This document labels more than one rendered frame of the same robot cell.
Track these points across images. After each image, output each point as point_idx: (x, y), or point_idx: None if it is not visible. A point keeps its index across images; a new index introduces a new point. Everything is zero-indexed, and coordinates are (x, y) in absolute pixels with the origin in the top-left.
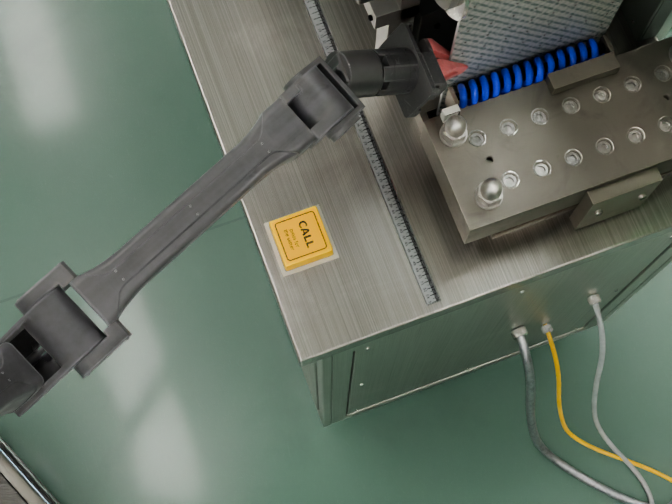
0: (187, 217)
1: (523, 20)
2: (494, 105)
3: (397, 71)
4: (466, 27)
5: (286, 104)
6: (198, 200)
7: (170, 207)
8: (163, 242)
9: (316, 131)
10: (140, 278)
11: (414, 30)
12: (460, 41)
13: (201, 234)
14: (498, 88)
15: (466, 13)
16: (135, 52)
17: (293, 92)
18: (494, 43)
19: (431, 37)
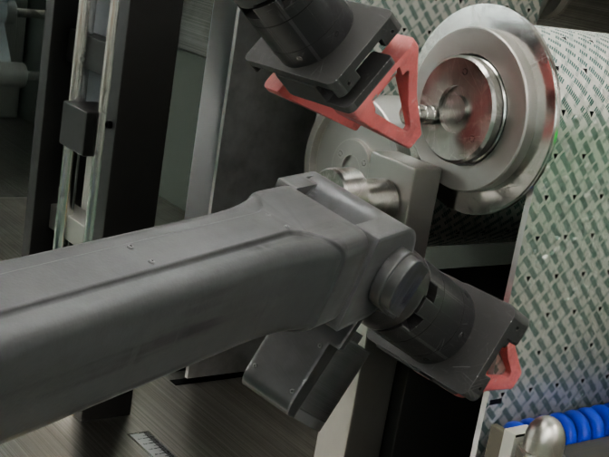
0: (126, 260)
1: (600, 264)
2: (578, 451)
3: (444, 277)
4: (536, 222)
5: (296, 189)
6: (148, 245)
7: (76, 244)
8: (67, 281)
9: (369, 229)
10: (2, 329)
11: (395, 374)
12: (523, 268)
13: (150, 345)
14: (574, 426)
15: (555, 140)
16: None
17: (304, 181)
18: (559, 316)
19: (423, 390)
